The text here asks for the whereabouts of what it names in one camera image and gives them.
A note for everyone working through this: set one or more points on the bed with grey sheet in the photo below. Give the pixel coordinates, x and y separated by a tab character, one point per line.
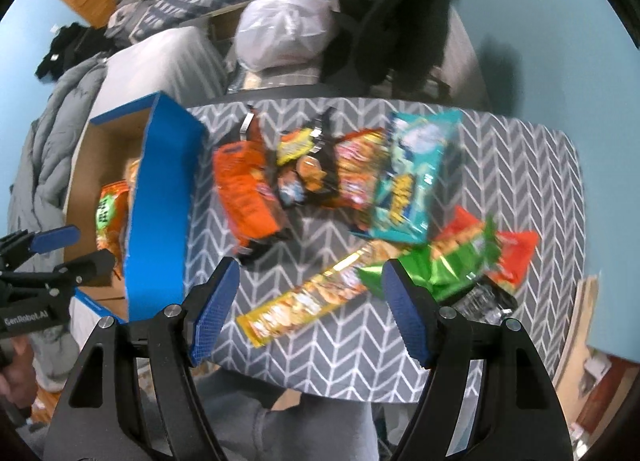
165	66

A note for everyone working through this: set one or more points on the clear plastic packet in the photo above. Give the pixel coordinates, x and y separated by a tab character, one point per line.
482	301

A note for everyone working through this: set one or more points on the grey quilt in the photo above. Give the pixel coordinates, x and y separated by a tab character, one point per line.
55	131

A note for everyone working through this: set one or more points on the black snack bag yellow label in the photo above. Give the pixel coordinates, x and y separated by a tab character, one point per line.
310	171

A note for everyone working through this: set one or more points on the white plastic bag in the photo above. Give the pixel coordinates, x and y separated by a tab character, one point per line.
285	26

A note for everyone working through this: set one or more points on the wooden board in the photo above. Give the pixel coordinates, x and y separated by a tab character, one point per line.
575	326

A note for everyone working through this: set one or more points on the red orange snack bag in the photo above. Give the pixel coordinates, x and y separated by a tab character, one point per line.
515	256

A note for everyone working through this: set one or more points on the black office chair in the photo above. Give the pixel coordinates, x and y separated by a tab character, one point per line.
345	16

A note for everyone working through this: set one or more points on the blue cardboard box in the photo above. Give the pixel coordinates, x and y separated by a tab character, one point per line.
160	191

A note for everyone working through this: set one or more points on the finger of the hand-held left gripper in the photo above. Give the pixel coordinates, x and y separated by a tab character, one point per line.
87	265
55	237

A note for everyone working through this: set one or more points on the long yellow snack packet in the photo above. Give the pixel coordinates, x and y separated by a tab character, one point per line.
310	298

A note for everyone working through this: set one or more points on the black clothes pile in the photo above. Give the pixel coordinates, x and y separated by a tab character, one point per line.
70	48

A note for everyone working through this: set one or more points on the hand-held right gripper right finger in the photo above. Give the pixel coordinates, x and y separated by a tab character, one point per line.
404	313

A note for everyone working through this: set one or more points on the red snack packet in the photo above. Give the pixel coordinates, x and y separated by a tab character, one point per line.
357	171

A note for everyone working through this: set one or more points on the person's grey pants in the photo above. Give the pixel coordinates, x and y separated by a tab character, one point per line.
300	421

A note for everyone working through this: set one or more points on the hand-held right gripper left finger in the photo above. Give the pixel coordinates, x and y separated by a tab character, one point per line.
215	311

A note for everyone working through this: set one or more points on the grey chevron tablecloth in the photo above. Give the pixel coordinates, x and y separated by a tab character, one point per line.
510	181

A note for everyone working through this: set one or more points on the dark grey fleece jacket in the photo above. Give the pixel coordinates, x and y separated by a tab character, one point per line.
400	1

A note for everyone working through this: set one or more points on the orange green snack bag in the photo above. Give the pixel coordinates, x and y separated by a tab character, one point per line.
112	221

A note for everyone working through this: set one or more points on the person's left hand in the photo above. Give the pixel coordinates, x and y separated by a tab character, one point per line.
20	366

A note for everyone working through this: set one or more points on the teal snack bag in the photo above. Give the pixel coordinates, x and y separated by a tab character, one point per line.
415	176

